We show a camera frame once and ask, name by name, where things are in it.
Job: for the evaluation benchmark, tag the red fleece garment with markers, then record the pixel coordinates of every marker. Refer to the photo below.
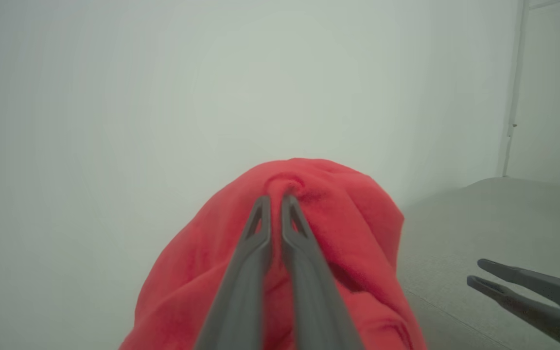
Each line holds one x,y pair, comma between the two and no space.
358,218

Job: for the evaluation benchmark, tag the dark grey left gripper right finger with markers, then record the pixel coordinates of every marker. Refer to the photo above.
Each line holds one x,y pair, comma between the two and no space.
314,301

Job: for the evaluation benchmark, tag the grey fabric sofa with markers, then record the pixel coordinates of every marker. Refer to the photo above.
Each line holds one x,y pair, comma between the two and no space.
494,223

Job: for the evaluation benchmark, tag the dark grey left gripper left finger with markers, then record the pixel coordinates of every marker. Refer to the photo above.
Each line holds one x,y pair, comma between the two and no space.
241,291

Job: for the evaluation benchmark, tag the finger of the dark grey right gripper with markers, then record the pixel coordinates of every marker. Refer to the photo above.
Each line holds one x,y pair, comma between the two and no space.
547,318
547,287

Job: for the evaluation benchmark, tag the white door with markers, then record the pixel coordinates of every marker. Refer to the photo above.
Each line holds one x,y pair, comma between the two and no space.
557,87

